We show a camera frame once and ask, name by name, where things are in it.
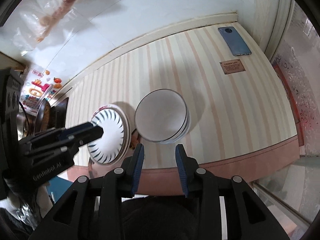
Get clear plastic bag with sausage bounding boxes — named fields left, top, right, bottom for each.
left=0, top=0, right=108, bottom=56

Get patterned glass sliding door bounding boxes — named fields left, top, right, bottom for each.
left=269, top=0, right=320, bottom=230

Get white plate blue stripes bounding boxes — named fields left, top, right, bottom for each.
left=87, top=107, right=125, bottom=165

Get blue base cabinet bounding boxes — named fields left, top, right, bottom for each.
left=48, top=174, right=73, bottom=201

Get black wok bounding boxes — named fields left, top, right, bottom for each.
left=35, top=97, right=52, bottom=133

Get black glass gas stove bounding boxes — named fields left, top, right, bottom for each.
left=50, top=97, right=70, bottom=131

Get colourful wall sticker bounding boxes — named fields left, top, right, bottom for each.
left=21, top=68, right=63, bottom=111

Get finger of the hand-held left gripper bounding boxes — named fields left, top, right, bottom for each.
left=57, top=122, right=104, bottom=155

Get plain white bowl dark rim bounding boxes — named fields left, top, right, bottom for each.
left=134, top=89, right=187, bottom=142

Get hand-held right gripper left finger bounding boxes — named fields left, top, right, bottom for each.
left=29, top=144, right=145, bottom=240

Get blue smartphone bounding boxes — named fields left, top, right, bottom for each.
left=218, top=26, right=252, bottom=56

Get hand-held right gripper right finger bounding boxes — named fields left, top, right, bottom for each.
left=175, top=144, right=292, bottom=240

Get striped cat counter mat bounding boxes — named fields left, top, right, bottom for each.
left=65, top=25, right=301, bottom=196

